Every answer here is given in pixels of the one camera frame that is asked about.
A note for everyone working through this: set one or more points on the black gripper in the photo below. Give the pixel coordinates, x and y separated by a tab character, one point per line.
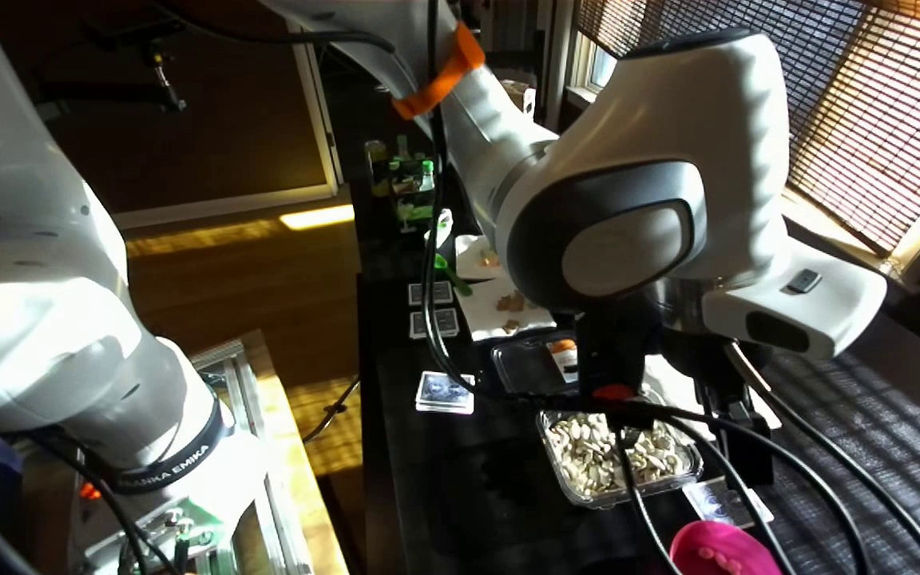
723	401

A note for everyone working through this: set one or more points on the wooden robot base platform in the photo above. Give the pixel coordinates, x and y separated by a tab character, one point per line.
288	457

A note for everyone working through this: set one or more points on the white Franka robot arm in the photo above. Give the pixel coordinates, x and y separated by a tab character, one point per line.
652	138

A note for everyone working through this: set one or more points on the clear rectangular plastic container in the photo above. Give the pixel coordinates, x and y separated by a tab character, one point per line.
597	457

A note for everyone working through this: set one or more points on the small orange white item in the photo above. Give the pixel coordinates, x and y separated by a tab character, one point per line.
559	356

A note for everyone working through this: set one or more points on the black rectangular box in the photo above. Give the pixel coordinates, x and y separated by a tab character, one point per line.
529	373

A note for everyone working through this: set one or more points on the blue white playing card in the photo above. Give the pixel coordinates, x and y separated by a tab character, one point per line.
445	395

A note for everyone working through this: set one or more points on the white napkin with orange food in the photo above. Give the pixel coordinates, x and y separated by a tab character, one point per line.
478	257

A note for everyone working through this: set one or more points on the green plastic spoon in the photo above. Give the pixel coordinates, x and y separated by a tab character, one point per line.
445	268

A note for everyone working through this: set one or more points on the bamboo window blind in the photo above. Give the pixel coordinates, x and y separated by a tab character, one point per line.
886	108

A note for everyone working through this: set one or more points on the white green handheld device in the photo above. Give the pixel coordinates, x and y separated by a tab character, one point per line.
443	225

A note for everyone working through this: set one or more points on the green capped clear bottle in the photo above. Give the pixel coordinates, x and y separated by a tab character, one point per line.
414	181

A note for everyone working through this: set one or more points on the wooden window frame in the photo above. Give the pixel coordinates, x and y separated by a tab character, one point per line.
908	251

